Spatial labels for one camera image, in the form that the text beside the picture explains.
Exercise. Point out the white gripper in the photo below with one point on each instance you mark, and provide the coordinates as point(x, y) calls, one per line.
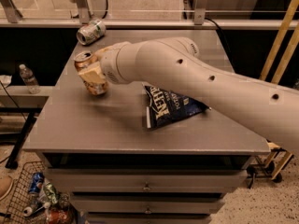
point(109, 64)

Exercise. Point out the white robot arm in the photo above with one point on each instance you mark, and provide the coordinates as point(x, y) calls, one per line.
point(172, 64)

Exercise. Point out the green and white soda can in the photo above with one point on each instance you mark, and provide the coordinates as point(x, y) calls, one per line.
point(91, 32)

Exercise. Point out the blue pepsi can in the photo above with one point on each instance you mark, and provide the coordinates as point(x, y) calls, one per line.
point(36, 183)

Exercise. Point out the green crushed can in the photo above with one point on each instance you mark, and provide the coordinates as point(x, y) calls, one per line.
point(51, 193)

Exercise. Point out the red soda can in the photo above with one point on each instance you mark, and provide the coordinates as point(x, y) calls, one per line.
point(57, 216)

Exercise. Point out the white can in basket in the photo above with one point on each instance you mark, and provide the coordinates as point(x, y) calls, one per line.
point(31, 209)

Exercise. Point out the clear plastic water bottle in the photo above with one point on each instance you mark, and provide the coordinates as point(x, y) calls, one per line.
point(29, 79)

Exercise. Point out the grey side bench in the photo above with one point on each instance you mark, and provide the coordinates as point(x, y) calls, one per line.
point(17, 100)

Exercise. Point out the blue kettle chips bag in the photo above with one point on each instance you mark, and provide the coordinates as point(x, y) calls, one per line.
point(166, 107)

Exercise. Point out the grey drawer cabinet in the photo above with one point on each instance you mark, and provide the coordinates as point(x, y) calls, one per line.
point(117, 171)

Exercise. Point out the wire basket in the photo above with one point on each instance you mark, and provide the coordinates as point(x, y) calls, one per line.
point(20, 196)

